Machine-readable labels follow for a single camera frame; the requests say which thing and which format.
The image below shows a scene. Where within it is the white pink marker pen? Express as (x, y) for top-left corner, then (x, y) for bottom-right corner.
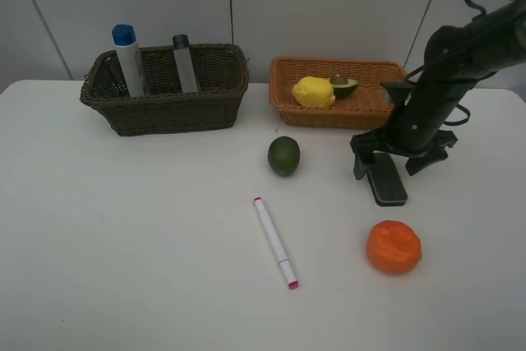
(253, 196), (299, 290)

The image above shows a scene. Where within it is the dark brown wicker basket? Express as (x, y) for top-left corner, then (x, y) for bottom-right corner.
(80, 44), (249, 136)

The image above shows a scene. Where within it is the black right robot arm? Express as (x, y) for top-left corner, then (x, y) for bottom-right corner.
(350, 0), (525, 179)

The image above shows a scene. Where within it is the black whiteboard eraser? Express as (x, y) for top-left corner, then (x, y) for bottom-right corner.
(367, 153), (408, 207)

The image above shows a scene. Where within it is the green lime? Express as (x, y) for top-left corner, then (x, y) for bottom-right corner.
(267, 136), (301, 177)

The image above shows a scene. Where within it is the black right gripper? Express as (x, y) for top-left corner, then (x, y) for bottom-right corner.
(350, 127), (458, 180)

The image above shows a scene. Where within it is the dark green men's bottle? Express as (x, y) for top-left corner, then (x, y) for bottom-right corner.
(173, 35), (200, 93)

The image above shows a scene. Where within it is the orange wicker basket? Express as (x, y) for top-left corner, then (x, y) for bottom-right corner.
(269, 57), (406, 130)

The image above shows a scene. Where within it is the yellow lemon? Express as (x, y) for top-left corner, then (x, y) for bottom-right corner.
(293, 76), (335, 109)

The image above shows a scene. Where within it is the orange peeled tangerine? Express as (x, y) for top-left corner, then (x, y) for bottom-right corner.
(366, 220), (422, 275)

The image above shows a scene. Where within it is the halved avocado with pit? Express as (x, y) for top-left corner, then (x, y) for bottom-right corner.
(329, 75), (358, 99)

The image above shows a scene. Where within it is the white bottle blue cap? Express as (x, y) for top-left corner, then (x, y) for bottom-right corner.
(112, 24), (147, 97)

